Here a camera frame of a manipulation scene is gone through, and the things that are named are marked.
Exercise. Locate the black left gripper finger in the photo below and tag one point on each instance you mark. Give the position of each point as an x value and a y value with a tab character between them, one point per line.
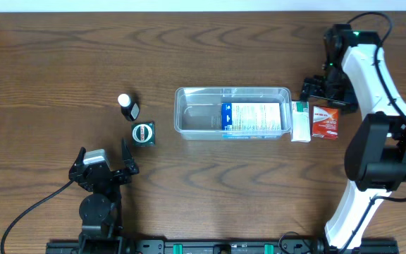
79	160
128	159

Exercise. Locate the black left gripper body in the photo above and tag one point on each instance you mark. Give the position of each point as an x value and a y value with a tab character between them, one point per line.
120	178

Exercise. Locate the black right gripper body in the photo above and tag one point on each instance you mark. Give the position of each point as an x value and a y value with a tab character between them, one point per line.
325	91

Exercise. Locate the clear plastic container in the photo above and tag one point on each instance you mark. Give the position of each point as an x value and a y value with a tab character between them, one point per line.
197	110

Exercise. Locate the blue fever patch box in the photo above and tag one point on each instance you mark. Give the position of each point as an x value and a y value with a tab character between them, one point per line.
250	120

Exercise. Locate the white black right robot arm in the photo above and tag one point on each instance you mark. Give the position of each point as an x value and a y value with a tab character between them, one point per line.
357	79

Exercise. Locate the green Zam-Buk tin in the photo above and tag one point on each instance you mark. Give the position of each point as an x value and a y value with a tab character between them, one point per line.
143	134

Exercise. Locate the red white medicine box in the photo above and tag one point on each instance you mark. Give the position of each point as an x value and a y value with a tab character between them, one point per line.
325	123

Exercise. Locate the dark bottle white cap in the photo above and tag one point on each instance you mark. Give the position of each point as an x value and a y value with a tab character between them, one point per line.
129	107

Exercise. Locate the green white medicine box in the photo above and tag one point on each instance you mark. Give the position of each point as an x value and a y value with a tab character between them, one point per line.
301	125

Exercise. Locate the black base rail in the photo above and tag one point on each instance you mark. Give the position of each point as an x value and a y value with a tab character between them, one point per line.
285	245

